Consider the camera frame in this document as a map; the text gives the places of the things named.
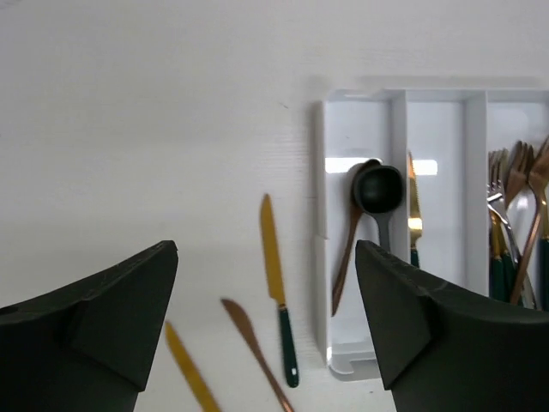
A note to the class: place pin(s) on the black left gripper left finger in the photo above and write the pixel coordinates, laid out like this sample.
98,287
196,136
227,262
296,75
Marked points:
90,345

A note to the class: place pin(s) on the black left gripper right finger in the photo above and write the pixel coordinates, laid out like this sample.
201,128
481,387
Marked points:
440,347

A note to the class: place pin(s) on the gold knife green handle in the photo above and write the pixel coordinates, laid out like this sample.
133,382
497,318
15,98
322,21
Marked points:
272,263
189,370
415,223

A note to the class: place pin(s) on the gold fork green handle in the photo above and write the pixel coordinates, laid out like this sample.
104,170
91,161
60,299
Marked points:
500,263

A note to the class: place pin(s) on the rose gold knife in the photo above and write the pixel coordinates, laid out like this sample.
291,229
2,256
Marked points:
241,320

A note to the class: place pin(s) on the black spoon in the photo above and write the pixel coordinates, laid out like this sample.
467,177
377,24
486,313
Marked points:
378,192

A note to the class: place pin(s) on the dark wooden spoon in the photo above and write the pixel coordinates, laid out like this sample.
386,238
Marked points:
355,213

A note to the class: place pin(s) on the dark wooden fork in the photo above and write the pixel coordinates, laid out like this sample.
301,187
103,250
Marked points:
519,166

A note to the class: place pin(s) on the rose gold fork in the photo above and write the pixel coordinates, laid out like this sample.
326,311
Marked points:
534,174

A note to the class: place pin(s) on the white three-compartment tray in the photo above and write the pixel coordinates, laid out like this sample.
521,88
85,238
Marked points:
446,134

